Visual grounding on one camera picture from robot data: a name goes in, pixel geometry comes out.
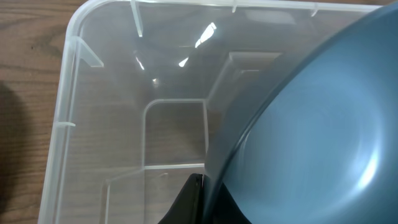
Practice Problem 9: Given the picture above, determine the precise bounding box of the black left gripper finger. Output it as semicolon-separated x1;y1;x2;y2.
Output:
159;174;203;224

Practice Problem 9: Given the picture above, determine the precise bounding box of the blue bowl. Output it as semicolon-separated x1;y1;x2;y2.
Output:
203;3;397;223

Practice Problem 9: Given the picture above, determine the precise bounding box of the clear plastic storage container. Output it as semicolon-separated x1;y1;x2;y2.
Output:
39;0;374;223

